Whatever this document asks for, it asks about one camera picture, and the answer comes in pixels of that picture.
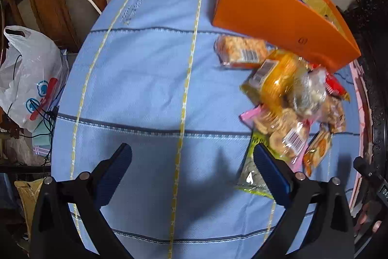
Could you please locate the blue snack packet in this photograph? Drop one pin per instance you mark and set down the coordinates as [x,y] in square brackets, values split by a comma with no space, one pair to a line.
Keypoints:
[300,0]

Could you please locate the blue striped tablecloth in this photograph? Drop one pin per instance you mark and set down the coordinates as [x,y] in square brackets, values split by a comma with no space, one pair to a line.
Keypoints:
[136,80]

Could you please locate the green snack packet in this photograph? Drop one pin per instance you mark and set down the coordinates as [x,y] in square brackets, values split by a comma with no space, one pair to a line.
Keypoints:
[251,174]

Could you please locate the yellow snack packet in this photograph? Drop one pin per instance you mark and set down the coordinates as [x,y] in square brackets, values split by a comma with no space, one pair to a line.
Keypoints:
[279,77]

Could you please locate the brown paper bag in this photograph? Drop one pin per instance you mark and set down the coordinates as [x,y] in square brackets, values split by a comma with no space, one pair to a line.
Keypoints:
[27,198]

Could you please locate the orange box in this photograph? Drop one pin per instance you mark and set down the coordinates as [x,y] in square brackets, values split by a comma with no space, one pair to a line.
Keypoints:
[257,10]

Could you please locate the pale green box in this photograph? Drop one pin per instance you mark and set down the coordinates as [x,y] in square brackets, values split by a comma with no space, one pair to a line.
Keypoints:
[41,137]

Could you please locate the dark carved furniture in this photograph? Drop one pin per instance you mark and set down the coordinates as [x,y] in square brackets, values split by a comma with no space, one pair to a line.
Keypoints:
[372,49]

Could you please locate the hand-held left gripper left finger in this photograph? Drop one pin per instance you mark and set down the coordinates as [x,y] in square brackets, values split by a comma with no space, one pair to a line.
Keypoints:
[116,171]

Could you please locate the pink biscuit packet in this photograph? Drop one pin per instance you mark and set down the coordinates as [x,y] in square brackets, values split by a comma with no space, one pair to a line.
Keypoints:
[279,125]

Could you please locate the brown snack packet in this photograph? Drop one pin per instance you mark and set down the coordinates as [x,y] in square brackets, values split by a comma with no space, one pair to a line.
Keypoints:
[335,113]

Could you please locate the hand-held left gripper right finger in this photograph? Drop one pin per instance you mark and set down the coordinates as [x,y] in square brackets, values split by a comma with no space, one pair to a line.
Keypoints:
[272,174]

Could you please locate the person's right hand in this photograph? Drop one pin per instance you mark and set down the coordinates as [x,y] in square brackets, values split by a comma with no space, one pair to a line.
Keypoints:
[369,215]

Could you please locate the white plastic bag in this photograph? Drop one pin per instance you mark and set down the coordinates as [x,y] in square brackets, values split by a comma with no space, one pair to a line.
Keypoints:
[27,74]

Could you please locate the red snack packet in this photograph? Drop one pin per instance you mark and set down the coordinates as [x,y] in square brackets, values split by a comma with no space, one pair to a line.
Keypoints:
[335,85]

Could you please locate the clear nut packet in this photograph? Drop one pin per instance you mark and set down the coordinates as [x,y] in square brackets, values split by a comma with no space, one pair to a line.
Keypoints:
[309,92]

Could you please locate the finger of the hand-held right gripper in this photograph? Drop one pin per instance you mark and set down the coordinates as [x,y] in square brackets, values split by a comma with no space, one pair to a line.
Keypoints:
[368,169]

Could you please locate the small orange snack packet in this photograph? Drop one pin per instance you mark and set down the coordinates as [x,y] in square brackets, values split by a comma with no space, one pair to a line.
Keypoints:
[318,149]

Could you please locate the pink cloth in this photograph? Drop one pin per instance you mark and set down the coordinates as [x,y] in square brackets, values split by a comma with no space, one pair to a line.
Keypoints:
[362,113]

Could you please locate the orange rice cracker packet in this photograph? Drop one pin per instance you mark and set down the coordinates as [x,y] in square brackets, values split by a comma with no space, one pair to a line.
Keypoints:
[239,48]

